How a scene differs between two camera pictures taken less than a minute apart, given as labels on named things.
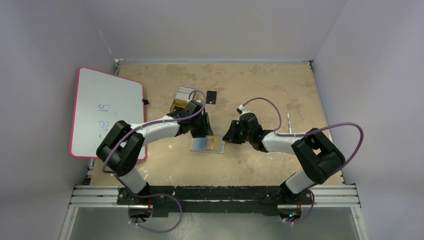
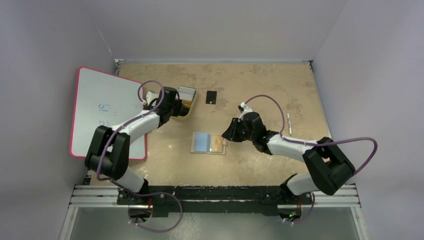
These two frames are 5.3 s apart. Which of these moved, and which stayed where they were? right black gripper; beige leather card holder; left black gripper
Moved: left black gripper
Stayed: beige leather card holder; right black gripper
